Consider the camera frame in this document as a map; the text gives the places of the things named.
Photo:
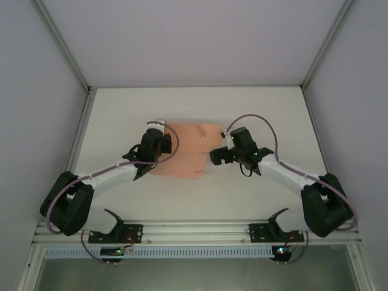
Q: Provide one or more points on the peach orange cloth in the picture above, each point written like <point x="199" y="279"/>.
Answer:
<point x="188" y="151"/>

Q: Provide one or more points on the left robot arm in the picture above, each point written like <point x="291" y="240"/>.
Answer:
<point x="112" y="177"/>

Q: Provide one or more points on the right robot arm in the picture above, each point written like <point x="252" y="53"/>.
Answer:
<point x="285" y="175"/>

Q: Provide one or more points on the aluminium table side rail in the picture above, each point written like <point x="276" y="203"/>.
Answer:
<point x="316" y="130"/>
<point x="82" y="127"/>

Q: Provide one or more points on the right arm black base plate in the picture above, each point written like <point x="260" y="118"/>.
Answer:
<point x="257" y="232"/>

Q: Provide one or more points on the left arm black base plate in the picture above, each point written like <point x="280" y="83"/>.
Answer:
<point x="133" y="232"/>

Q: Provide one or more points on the aluminium mounting rail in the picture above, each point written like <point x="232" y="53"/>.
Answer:
<point x="194" y="232"/>

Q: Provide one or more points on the aluminium frame post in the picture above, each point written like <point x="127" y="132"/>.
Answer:
<point x="327" y="45"/>
<point x="60" y="45"/>

